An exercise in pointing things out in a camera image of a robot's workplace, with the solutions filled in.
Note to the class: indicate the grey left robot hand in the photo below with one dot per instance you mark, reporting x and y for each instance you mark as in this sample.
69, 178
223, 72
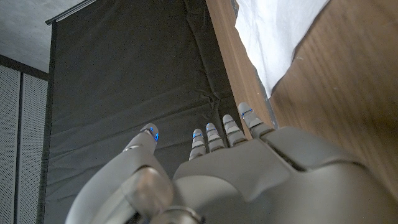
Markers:
248, 180

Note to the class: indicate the white paper napkin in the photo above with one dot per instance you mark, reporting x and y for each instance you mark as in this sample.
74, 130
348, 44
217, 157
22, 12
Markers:
273, 37

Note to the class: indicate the black backdrop curtain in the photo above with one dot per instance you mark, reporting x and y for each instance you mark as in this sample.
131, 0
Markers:
124, 77

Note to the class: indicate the backdrop stand pole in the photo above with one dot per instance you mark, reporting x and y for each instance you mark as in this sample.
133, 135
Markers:
71, 11

